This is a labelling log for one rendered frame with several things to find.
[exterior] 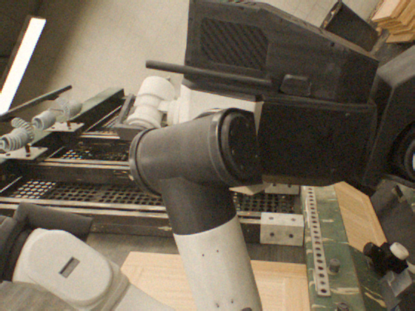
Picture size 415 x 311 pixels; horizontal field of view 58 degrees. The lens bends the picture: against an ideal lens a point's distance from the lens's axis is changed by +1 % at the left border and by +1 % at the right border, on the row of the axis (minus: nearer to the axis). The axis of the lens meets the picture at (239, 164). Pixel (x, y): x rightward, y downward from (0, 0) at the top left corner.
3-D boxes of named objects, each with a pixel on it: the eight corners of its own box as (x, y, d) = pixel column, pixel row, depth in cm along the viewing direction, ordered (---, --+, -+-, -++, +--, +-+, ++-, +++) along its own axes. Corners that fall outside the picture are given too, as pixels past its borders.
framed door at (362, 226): (413, 318, 143) (417, 315, 142) (293, 250, 135) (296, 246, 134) (365, 198, 224) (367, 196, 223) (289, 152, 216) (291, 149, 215)
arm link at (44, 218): (-25, 289, 50) (64, 303, 54) (-40, 280, 41) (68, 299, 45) (10, 209, 55) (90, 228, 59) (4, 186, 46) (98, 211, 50)
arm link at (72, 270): (13, 272, 50) (97, 326, 52) (7, 263, 43) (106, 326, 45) (49, 233, 54) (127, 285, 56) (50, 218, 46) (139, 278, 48)
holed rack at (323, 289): (330, 297, 84) (330, 295, 84) (317, 296, 85) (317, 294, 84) (300, 101, 233) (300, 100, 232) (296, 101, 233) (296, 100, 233)
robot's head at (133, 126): (166, 89, 68) (127, 87, 69) (153, 125, 63) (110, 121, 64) (173, 113, 73) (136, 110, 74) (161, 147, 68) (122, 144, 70)
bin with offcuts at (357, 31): (388, 26, 451) (344, -5, 442) (362, 64, 464) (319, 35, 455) (374, 28, 500) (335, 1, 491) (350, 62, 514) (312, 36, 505)
